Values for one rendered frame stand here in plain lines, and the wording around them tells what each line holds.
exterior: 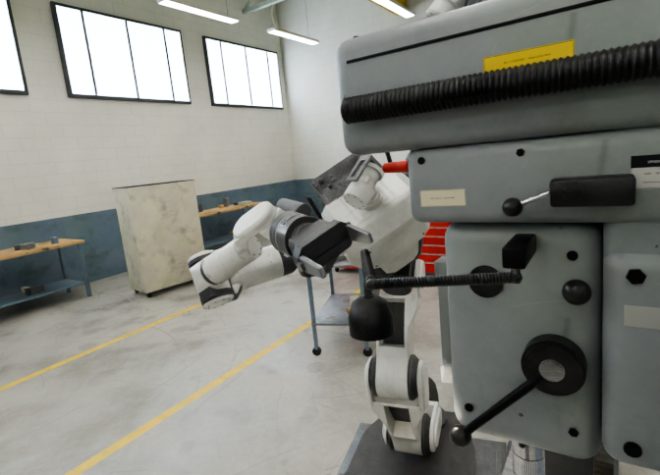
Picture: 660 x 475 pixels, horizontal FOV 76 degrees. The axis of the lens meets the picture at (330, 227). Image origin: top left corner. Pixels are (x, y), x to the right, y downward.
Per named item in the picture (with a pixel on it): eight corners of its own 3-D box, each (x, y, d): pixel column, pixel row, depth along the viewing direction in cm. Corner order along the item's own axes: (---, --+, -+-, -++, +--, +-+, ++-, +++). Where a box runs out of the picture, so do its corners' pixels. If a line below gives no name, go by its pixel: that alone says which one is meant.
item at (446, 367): (440, 382, 72) (433, 261, 68) (448, 371, 75) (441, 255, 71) (465, 387, 69) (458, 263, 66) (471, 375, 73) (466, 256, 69)
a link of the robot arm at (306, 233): (289, 244, 71) (258, 232, 81) (309, 290, 75) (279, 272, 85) (345, 207, 76) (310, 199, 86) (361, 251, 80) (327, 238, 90)
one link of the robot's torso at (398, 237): (323, 247, 152) (283, 184, 124) (400, 194, 154) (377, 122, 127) (366, 308, 133) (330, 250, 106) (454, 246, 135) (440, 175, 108)
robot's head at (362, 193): (349, 211, 113) (339, 190, 107) (366, 183, 117) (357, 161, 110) (370, 217, 110) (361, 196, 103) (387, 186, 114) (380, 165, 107)
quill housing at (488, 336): (449, 434, 63) (436, 222, 58) (483, 369, 80) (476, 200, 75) (601, 477, 52) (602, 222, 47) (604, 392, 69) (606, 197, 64)
